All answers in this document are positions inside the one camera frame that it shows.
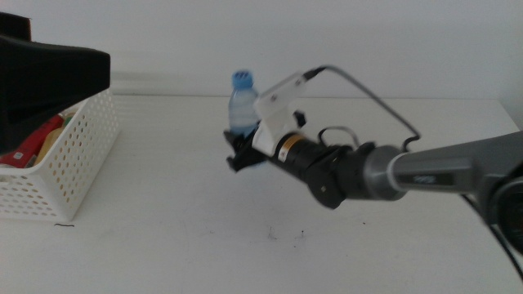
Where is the clear water bottle blue cap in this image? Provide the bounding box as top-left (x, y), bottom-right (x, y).
top-left (227, 69), bottom-right (266, 169)

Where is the yellow tea bottle white cap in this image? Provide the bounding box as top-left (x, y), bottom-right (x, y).
top-left (24, 106), bottom-right (83, 168)

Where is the red packet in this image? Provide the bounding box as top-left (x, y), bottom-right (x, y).
top-left (0, 114), bottom-right (65, 169)

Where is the white perforated plastic basket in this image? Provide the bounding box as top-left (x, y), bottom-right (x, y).
top-left (0, 87), bottom-right (121, 223)

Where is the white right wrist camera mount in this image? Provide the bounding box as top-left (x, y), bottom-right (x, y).
top-left (252, 71), bottom-right (307, 158)

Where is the black right camera cable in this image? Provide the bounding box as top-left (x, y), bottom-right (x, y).
top-left (302, 64), bottom-right (422, 154)

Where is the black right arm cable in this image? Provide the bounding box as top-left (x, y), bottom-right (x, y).
top-left (460, 194), bottom-right (523, 283)

